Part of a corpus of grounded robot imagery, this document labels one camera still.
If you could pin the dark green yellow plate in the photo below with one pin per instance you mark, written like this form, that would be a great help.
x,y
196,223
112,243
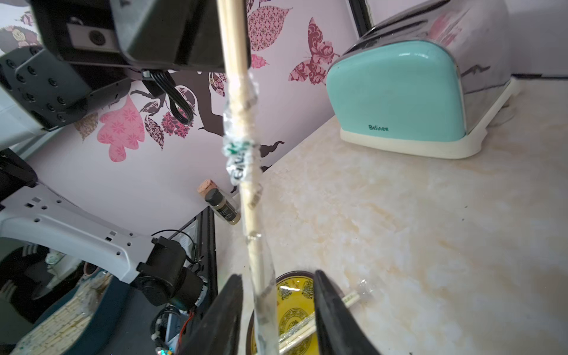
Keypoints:
x,y
295,302

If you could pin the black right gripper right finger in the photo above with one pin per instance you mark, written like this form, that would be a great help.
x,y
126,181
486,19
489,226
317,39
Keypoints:
x,y
339,332

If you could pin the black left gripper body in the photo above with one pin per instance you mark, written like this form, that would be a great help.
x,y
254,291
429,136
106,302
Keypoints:
x,y
142,35

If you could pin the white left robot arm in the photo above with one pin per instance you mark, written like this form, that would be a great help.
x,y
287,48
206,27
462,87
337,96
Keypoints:
x,y
120,87

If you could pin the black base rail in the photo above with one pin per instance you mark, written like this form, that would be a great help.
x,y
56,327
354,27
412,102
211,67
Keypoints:
x,y
175,323

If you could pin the teal tray of chopsticks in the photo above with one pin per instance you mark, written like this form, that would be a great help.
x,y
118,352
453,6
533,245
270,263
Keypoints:
x,y
83,323

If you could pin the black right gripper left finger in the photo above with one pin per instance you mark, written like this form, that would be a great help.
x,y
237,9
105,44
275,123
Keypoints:
x,y
219,330

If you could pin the mint green toaster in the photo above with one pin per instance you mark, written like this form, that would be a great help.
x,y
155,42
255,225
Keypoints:
x,y
427,81

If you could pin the chopsticks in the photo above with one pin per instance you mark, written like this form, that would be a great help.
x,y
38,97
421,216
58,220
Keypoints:
x,y
242,150
309,325

